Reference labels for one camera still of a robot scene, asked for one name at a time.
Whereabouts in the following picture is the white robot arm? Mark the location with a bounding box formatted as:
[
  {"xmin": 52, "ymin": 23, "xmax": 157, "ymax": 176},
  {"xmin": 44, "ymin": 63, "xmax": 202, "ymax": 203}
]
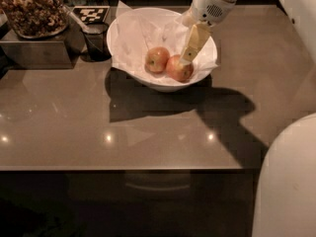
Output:
[{"xmin": 188, "ymin": 0, "xmax": 316, "ymax": 237}]

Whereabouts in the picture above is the black cup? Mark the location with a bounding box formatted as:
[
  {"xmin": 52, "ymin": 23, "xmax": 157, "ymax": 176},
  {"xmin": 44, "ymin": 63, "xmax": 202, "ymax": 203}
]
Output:
[{"xmin": 82, "ymin": 23, "xmax": 111, "ymax": 61}]

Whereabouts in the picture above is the white paper liner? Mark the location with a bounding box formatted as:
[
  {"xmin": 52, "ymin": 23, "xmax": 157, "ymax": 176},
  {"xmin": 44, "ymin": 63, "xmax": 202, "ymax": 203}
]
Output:
[{"xmin": 112, "ymin": 0, "xmax": 219, "ymax": 87}]

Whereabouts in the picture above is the black-white fiducial marker card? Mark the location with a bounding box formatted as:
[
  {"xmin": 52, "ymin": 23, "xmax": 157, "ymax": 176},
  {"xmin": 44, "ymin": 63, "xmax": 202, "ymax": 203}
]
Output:
[{"xmin": 72, "ymin": 6, "xmax": 111, "ymax": 24}]

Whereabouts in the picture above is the red-yellow apple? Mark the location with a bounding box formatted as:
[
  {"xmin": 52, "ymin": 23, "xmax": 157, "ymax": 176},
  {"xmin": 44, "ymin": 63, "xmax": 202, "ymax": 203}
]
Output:
[
  {"xmin": 145, "ymin": 46, "xmax": 170, "ymax": 73},
  {"xmin": 166, "ymin": 54, "xmax": 194, "ymax": 82}
]

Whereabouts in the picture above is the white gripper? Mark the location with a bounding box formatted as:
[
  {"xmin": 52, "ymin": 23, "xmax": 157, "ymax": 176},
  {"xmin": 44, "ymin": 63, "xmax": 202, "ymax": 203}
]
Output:
[{"xmin": 180, "ymin": 0, "xmax": 236, "ymax": 65}]

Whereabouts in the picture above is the white bowl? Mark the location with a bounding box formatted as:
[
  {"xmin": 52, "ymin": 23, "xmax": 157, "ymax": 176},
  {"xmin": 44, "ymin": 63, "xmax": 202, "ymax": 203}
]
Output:
[{"xmin": 106, "ymin": 6, "xmax": 218, "ymax": 94}]

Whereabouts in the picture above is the dark metal box stand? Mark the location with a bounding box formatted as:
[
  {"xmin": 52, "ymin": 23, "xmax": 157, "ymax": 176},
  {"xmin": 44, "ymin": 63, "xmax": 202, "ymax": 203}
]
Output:
[{"xmin": 0, "ymin": 26, "xmax": 85, "ymax": 69}]

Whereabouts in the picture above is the metal spoon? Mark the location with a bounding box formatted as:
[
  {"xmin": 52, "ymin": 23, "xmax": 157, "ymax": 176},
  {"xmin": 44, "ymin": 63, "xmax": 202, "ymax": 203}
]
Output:
[{"xmin": 62, "ymin": 5, "xmax": 101, "ymax": 35}]

